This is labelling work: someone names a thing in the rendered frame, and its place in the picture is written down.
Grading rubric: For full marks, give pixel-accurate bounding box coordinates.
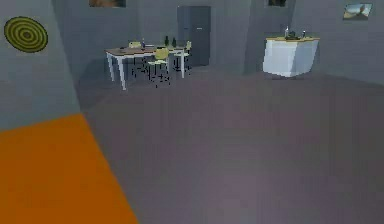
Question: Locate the dark grey fridge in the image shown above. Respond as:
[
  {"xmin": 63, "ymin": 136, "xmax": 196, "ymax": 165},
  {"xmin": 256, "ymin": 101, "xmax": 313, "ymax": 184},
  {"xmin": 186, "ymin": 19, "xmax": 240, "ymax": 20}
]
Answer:
[{"xmin": 176, "ymin": 5, "xmax": 212, "ymax": 67}]

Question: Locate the white table with brown top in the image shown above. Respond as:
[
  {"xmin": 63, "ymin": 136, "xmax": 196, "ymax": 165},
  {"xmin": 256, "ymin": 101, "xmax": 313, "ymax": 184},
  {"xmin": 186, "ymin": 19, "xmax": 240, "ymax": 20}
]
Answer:
[{"xmin": 105, "ymin": 46, "xmax": 187, "ymax": 91}]

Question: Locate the white cabinet with tan top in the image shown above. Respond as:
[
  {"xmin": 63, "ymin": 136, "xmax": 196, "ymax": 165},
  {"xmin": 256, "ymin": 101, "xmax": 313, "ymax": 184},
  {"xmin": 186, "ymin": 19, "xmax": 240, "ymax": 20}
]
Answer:
[{"xmin": 262, "ymin": 36, "xmax": 321, "ymax": 78}]

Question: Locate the brown framed wall picture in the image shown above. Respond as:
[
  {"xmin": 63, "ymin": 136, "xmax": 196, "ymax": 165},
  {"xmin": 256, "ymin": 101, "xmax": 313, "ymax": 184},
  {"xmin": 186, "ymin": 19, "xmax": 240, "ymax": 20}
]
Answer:
[{"xmin": 88, "ymin": 0, "xmax": 127, "ymax": 8}]

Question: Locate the round green ringed wall picture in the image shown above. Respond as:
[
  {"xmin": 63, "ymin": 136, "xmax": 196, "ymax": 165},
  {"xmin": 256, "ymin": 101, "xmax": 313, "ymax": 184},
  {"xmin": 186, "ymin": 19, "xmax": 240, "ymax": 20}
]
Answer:
[{"xmin": 3, "ymin": 16, "xmax": 49, "ymax": 54}]

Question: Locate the pale landscape framed wall picture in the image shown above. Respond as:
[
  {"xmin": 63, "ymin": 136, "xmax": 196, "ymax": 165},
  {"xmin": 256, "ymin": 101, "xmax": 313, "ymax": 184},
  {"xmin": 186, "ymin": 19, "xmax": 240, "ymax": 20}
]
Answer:
[{"xmin": 342, "ymin": 3, "xmax": 374, "ymax": 20}]

